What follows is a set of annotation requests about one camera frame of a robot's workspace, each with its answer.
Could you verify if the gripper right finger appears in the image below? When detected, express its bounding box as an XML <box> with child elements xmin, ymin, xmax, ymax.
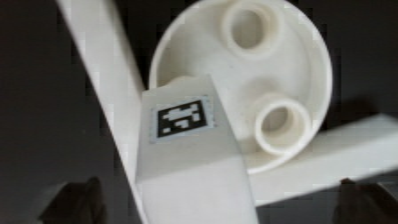
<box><xmin>332</xmin><ymin>178</ymin><xmax>398</xmax><ymax>224</ymax></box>

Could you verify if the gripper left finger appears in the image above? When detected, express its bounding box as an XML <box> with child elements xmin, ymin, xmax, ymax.
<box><xmin>39</xmin><ymin>177</ymin><xmax>107</xmax><ymax>224</ymax></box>

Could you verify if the white stool leg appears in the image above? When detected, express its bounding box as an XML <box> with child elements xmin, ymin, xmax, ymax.
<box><xmin>137</xmin><ymin>76</ymin><xmax>258</xmax><ymax>224</ymax></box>

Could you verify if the white right fence bar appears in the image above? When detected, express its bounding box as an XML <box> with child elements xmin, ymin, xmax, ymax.
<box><xmin>251</xmin><ymin>114</ymin><xmax>398</xmax><ymax>206</ymax></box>

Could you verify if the white fence bar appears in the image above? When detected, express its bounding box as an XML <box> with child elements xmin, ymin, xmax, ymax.
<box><xmin>251</xmin><ymin>114</ymin><xmax>398</xmax><ymax>206</ymax></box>
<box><xmin>55</xmin><ymin>0</ymin><xmax>149</xmax><ymax>224</ymax></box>

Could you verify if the white front fence bar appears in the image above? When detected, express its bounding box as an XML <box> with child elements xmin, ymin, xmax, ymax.
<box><xmin>55</xmin><ymin>0</ymin><xmax>149</xmax><ymax>224</ymax></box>

